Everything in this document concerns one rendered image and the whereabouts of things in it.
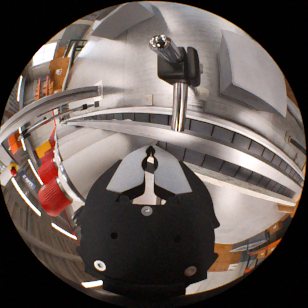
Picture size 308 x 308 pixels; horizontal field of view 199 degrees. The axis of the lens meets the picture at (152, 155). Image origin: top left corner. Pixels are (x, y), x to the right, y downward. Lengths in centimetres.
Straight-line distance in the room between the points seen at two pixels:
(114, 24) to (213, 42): 30
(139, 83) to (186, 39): 18
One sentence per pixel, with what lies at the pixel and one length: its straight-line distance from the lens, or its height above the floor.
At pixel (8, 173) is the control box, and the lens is 56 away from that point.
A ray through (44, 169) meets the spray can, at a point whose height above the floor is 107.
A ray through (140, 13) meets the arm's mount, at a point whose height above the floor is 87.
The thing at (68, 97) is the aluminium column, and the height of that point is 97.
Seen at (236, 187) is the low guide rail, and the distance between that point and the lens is 17.
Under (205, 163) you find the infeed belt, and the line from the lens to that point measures 18.
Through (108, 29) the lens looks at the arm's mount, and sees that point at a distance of 44.
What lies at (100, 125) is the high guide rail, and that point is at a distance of 15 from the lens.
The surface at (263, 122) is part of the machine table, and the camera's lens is 25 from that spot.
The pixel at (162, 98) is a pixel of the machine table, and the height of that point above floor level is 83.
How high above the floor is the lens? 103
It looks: 46 degrees down
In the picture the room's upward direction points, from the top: 132 degrees counter-clockwise
